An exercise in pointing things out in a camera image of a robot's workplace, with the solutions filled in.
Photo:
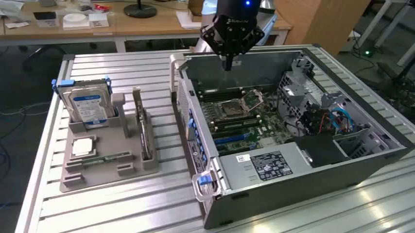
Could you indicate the installed RAM stick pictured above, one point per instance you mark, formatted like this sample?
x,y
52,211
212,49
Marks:
x,y
236,123

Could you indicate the blue expansion slot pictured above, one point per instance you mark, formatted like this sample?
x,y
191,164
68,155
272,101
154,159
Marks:
x,y
230,139

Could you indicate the CPU socket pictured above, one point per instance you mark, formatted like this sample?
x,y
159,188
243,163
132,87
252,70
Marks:
x,y
231,109

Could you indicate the wooden cabinet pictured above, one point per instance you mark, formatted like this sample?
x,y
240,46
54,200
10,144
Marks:
x,y
324,21

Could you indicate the silver CPU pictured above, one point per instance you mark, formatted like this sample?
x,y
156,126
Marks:
x,y
83,148

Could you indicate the black round lamp base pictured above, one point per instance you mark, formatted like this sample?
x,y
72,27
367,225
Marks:
x,y
140,11

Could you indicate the wooden desk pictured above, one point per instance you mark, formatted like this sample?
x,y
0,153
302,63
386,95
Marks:
x,y
146,24

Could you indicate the red packet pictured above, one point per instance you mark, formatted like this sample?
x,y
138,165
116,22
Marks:
x,y
100,7

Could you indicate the green motherboard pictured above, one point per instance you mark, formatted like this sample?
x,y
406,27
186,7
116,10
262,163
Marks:
x,y
268,123

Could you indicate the green RAM stick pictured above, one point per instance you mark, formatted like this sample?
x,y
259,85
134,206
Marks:
x,y
103,160

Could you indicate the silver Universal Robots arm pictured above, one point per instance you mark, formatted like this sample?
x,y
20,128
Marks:
x,y
207,46

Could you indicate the open black PC case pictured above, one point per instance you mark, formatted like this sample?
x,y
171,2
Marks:
x,y
291,194

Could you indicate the hard disk in blue caddy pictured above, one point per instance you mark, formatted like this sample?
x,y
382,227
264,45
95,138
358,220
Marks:
x,y
87,106

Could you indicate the silver drive cage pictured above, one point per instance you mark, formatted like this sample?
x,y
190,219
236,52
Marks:
x,y
298,89

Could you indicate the white desk frame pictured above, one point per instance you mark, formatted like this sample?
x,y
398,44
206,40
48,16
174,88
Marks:
x,y
370,26

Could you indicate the small white box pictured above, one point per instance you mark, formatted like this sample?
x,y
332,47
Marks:
x,y
98,20

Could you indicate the white paper label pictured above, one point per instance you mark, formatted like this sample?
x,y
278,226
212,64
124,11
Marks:
x,y
16,24

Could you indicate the grey parts rack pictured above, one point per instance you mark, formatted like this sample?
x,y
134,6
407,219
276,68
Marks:
x,y
107,174

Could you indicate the grey disk bay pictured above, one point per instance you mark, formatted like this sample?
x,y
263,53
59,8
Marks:
x,y
359,145

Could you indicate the white paper stack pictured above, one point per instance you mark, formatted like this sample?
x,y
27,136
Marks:
x,y
188,20

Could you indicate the metal socket cover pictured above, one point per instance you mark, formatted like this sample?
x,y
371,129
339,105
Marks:
x,y
251,99

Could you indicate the white box with black lid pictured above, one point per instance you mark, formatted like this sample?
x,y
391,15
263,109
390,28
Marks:
x,y
46,19

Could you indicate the black graphics card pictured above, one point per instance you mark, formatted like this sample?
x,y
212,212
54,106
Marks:
x,y
144,131

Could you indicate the white round dish on box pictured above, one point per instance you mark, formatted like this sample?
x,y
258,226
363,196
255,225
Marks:
x,y
76,20

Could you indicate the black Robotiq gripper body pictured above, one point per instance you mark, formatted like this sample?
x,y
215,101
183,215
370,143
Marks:
x,y
235,29

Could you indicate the grey power supply unit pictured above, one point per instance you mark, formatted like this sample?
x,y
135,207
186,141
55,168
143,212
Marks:
x,y
236,174

